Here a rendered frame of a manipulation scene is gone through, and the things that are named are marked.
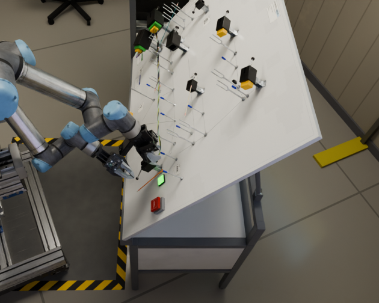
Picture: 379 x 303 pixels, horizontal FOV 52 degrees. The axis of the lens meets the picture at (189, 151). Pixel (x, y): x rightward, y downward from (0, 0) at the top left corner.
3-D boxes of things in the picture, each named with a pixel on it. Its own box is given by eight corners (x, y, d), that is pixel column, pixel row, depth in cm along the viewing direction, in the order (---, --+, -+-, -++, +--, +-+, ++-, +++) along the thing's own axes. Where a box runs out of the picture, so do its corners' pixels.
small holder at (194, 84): (207, 76, 169) (195, 68, 165) (204, 94, 166) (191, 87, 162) (200, 79, 173) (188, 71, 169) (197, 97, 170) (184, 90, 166)
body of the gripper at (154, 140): (160, 151, 155) (145, 134, 146) (141, 158, 157) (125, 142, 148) (159, 136, 160) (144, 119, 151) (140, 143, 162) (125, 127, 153)
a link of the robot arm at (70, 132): (67, 122, 165) (73, 118, 158) (88, 138, 169) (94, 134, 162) (56, 137, 162) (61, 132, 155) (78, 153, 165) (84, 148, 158)
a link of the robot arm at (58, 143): (48, 146, 170) (53, 141, 161) (67, 131, 176) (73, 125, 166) (60, 160, 172) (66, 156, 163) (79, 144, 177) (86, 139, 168)
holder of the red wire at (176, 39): (192, 32, 194) (175, 20, 188) (189, 53, 189) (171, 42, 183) (185, 36, 198) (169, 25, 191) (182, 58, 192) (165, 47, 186)
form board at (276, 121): (135, 58, 241) (133, 57, 240) (264, -69, 180) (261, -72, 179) (125, 240, 176) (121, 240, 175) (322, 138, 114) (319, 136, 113)
